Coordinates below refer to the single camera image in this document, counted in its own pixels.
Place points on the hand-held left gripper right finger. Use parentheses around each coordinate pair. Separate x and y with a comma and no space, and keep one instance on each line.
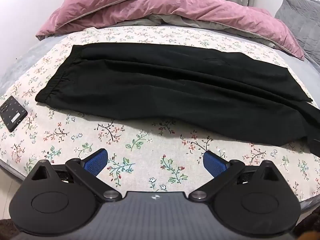
(212,163)

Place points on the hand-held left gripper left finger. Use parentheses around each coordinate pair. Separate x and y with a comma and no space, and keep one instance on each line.
(97,162)

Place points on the black pants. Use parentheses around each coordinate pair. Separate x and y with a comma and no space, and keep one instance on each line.
(175,92)

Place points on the floral bed sheet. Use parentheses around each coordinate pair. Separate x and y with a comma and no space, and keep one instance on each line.
(140,160)

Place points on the black flat device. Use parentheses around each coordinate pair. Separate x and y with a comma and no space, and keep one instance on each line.
(11,113)

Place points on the pink duvet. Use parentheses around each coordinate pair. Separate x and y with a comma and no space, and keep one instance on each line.
(200,7)

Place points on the grey quilted pillow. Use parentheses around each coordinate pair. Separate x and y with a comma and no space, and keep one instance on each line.
(300,22)

